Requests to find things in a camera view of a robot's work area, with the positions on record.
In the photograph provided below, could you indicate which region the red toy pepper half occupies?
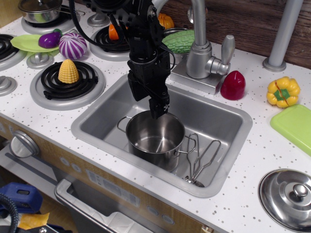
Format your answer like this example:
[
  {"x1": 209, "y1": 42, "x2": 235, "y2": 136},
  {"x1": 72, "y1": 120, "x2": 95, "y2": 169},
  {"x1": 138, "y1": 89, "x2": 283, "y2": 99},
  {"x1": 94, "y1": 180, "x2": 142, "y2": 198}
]
[{"x1": 220, "y1": 70, "x2": 246, "y2": 100}]

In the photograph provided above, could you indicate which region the purple white striped toy onion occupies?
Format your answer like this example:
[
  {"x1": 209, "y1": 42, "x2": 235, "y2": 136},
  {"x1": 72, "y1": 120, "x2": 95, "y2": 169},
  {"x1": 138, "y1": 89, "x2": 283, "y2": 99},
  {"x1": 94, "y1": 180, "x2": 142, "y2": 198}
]
[{"x1": 59, "y1": 33, "x2": 87, "y2": 60}]

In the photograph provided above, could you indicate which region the silver burner knob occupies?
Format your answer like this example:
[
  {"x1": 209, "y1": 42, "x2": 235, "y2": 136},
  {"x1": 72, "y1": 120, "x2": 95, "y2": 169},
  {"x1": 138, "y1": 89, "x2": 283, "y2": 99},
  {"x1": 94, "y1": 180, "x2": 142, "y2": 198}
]
[
  {"x1": 87, "y1": 13, "x2": 110, "y2": 27},
  {"x1": 26, "y1": 52, "x2": 54, "y2": 69},
  {"x1": 0, "y1": 76, "x2": 17, "y2": 97}
]

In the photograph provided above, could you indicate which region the front black stove burner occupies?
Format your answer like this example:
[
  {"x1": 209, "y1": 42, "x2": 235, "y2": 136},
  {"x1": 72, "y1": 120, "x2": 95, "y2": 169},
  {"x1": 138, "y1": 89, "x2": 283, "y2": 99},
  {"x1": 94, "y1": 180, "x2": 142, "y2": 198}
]
[{"x1": 30, "y1": 61, "x2": 106, "y2": 111}]

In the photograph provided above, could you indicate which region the blue device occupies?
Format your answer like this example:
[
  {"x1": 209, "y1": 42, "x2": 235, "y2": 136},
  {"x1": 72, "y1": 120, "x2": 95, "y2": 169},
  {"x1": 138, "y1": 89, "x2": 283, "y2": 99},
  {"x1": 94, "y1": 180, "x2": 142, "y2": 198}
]
[{"x1": 0, "y1": 182, "x2": 43, "y2": 214}]

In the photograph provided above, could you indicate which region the light green plastic plate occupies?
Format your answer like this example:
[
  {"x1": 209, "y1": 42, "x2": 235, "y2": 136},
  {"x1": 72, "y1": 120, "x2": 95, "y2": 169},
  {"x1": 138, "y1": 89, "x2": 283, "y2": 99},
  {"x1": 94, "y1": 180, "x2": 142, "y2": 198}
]
[{"x1": 10, "y1": 34, "x2": 59, "y2": 52}]

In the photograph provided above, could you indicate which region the stainless steel pot lid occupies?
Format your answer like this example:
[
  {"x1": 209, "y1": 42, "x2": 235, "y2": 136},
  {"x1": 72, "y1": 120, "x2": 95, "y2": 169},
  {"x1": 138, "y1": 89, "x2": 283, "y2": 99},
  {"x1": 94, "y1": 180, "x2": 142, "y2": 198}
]
[{"x1": 258, "y1": 169, "x2": 311, "y2": 233}]

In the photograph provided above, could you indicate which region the wire handled metal utensil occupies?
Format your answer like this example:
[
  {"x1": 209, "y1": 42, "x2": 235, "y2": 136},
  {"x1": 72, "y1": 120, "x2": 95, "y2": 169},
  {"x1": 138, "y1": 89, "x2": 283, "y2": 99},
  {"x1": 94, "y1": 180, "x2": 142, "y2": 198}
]
[{"x1": 185, "y1": 133, "x2": 200, "y2": 184}]

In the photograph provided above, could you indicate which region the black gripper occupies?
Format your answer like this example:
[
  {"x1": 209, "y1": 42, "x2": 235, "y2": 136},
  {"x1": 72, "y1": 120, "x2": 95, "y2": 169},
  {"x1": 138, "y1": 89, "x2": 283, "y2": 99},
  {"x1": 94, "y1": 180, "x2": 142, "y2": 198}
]
[{"x1": 127, "y1": 50, "x2": 171, "y2": 119}]

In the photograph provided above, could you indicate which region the grey oven door handle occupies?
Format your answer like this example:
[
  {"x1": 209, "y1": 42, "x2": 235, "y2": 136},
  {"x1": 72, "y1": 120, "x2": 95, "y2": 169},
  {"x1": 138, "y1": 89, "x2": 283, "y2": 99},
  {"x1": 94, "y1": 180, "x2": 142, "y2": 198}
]
[{"x1": 54, "y1": 179, "x2": 162, "y2": 233}]

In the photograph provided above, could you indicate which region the green toy bitter gourd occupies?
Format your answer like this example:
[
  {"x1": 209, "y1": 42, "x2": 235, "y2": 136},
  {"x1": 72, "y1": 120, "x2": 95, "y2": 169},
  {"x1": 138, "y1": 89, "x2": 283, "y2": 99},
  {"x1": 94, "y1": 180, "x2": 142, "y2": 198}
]
[{"x1": 162, "y1": 30, "x2": 195, "y2": 54}]

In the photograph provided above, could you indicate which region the orange toy pumpkin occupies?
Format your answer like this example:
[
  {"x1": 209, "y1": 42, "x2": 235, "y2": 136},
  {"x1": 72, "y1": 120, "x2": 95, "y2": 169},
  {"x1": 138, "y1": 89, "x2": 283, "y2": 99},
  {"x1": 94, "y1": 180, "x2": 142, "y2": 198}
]
[{"x1": 158, "y1": 13, "x2": 174, "y2": 30}]

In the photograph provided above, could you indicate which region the grey vertical pole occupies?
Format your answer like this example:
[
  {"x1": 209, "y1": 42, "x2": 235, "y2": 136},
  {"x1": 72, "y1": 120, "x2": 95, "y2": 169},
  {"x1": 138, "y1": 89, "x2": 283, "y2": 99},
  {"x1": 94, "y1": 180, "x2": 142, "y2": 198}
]
[{"x1": 262, "y1": 0, "x2": 303, "y2": 72}]

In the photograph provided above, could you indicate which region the silver burner knob left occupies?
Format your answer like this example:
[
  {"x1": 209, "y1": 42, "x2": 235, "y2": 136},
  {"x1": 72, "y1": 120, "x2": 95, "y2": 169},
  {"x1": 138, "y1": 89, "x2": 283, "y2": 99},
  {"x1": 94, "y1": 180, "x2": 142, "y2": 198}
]
[{"x1": 0, "y1": 76, "x2": 17, "y2": 97}]

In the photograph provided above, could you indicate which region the silver burner knob back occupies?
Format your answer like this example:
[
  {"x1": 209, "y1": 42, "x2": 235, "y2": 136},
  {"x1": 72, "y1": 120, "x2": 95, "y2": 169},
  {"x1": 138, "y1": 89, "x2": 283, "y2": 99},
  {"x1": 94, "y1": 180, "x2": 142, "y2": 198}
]
[{"x1": 87, "y1": 13, "x2": 110, "y2": 27}]

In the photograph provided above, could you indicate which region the silver toy faucet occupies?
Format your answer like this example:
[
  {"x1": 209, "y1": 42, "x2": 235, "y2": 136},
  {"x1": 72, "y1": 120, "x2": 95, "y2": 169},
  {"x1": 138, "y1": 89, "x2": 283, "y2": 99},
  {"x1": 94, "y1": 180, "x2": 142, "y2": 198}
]
[{"x1": 152, "y1": 0, "x2": 236, "y2": 96}]

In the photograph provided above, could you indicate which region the grey toy sink basin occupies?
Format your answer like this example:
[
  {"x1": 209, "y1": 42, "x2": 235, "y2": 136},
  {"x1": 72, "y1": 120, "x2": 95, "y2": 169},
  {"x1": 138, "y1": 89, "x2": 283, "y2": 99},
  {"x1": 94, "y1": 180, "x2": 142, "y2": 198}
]
[{"x1": 71, "y1": 75, "x2": 253, "y2": 198}]

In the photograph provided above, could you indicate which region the purple toy eggplant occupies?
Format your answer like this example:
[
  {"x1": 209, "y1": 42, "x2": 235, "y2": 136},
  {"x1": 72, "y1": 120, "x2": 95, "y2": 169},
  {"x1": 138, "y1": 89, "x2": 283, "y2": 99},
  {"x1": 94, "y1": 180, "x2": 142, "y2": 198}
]
[{"x1": 38, "y1": 29, "x2": 63, "y2": 49}]

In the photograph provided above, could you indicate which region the orange toy carrot piece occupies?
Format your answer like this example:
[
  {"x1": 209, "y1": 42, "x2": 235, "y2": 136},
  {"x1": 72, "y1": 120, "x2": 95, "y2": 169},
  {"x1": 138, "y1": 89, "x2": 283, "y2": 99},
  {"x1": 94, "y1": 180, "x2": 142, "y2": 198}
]
[{"x1": 108, "y1": 24, "x2": 128, "y2": 41}]

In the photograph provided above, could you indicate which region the green plastic cutting board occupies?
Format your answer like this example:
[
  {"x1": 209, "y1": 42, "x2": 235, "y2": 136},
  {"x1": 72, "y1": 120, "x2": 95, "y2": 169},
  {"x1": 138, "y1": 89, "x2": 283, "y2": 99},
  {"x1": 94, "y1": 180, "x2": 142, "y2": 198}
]
[{"x1": 270, "y1": 104, "x2": 311, "y2": 156}]

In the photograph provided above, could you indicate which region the back left stove burner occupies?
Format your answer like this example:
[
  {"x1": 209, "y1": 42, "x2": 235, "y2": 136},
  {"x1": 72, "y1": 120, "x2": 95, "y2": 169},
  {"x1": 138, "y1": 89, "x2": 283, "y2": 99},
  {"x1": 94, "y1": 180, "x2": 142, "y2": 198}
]
[{"x1": 21, "y1": 5, "x2": 75, "y2": 35}]

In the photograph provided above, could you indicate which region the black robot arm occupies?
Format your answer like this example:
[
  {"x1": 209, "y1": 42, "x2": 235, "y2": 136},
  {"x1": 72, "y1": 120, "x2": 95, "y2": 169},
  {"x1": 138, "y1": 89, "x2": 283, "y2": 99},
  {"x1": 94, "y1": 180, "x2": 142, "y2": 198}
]
[{"x1": 89, "y1": 0, "x2": 171, "y2": 119}]

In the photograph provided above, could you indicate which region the left black stove burner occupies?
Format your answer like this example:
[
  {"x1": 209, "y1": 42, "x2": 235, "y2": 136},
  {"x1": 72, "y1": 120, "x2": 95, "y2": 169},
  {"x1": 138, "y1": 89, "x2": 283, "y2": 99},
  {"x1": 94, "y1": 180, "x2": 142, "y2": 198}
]
[{"x1": 0, "y1": 34, "x2": 27, "y2": 71}]

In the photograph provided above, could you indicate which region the silver stove knob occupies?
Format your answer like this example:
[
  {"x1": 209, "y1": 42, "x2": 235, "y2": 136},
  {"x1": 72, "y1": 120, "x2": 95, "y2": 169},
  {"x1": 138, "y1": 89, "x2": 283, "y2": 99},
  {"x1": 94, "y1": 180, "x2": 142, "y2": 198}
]
[{"x1": 9, "y1": 130, "x2": 40, "y2": 158}]

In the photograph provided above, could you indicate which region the steel pot with lid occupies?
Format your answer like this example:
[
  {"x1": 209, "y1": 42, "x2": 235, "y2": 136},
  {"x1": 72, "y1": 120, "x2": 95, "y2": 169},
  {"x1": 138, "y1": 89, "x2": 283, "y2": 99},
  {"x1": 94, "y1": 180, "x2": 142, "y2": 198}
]
[{"x1": 18, "y1": 0, "x2": 70, "y2": 24}]

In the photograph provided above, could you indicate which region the yellow cloth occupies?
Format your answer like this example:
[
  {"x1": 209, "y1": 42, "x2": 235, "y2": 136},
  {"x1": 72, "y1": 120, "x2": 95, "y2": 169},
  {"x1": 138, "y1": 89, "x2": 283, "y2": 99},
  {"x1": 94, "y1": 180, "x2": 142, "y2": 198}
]
[{"x1": 18, "y1": 213, "x2": 50, "y2": 230}]

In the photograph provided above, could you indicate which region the black stove burner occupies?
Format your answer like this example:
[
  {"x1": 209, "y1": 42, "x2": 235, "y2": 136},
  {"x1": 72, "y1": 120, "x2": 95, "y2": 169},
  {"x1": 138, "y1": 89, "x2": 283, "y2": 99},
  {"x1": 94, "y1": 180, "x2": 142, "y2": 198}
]
[
  {"x1": 30, "y1": 61, "x2": 106, "y2": 111},
  {"x1": 0, "y1": 34, "x2": 27, "y2": 71}
]

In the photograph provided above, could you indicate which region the black cable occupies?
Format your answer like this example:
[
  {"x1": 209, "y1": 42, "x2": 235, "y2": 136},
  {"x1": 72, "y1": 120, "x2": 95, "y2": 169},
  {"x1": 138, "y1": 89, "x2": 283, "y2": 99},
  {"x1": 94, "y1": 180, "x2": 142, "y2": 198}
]
[{"x1": 0, "y1": 193, "x2": 19, "y2": 233}]

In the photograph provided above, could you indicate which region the back right stove burner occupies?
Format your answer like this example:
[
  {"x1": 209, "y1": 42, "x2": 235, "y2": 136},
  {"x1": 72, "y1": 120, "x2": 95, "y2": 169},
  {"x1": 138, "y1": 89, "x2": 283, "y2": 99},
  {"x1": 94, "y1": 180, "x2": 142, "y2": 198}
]
[{"x1": 90, "y1": 26, "x2": 129, "y2": 62}]

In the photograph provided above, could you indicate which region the yellow toy bell pepper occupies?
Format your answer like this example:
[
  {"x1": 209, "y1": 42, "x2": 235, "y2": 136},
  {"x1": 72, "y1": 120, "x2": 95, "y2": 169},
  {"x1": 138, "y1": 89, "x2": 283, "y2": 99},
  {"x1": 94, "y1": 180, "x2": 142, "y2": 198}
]
[{"x1": 266, "y1": 76, "x2": 300, "y2": 108}]

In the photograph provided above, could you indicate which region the yellow toy corn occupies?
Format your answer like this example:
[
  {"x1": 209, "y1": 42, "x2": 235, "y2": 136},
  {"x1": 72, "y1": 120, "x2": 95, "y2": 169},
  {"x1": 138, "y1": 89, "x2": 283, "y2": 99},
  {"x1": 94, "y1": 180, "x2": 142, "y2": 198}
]
[{"x1": 58, "y1": 59, "x2": 80, "y2": 84}]

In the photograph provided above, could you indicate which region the silver burner knob centre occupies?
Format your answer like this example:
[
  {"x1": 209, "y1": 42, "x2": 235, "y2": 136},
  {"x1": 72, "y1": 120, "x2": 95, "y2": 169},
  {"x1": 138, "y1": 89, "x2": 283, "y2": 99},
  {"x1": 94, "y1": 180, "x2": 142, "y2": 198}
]
[{"x1": 26, "y1": 52, "x2": 54, "y2": 69}]

